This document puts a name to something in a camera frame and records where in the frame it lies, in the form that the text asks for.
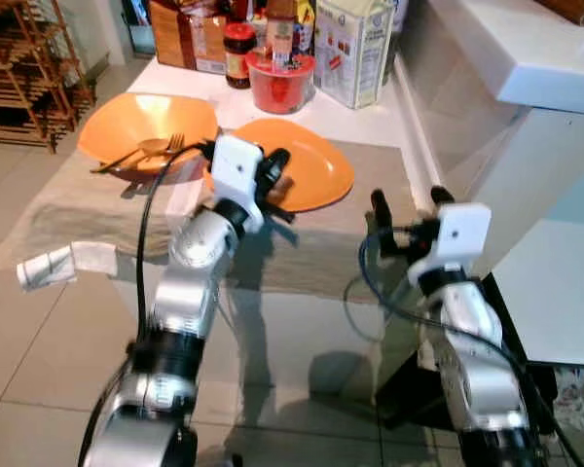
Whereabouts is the red lidded bowl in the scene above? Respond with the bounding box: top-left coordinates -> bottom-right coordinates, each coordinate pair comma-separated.
245,49 -> 316,115

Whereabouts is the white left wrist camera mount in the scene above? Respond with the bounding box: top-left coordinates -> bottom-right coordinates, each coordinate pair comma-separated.
210,133 -> 267,234

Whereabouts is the white kitchen counter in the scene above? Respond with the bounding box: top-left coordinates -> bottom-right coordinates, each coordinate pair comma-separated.
394,0 -> 584,369

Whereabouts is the dark sauce jar red lid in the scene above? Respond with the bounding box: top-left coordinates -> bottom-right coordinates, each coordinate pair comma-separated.
223,22 -> 258,90

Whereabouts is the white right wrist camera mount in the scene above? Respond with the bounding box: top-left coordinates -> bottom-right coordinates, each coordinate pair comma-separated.
407,201 -> 493,289

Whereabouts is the golden metal fork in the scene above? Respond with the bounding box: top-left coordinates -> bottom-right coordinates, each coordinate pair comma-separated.
122,132 -> 187,174

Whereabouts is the cream drink carton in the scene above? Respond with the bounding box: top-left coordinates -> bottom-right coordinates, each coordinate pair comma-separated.
314,0 -> 396,110

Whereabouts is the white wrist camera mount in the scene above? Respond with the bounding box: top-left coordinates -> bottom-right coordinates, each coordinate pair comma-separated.
210,133 -> 267,234
407,201 -> 493,289

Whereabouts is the orange plastic plate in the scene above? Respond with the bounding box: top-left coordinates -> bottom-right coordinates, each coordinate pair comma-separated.
204,118 -> 355,213
76,92 -> 220,179

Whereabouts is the wooden slatted rack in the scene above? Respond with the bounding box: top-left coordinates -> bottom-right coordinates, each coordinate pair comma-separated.
0,0 -> 109,154

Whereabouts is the wooden rolling pin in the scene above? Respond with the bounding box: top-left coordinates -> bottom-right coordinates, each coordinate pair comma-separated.
535,0 -> 584,28

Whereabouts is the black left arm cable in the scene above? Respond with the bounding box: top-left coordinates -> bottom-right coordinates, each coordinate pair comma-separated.
78,139 -> 218,467

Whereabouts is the brown food package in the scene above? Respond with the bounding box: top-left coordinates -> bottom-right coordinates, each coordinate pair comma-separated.
148,0 -> 231,76

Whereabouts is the labelled sauce bottle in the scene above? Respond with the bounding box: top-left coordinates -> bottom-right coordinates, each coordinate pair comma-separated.
265,0 -> 301,69

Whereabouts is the patterned cloth pile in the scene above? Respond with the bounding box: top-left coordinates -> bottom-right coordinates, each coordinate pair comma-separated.
553,367 -> 584,431

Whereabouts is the beige tablecloth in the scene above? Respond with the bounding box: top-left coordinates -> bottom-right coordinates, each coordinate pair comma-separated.
0,136 -> 421,303

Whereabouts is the white towel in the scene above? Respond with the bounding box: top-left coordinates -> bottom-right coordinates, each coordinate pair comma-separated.
17,242 -> 119,292

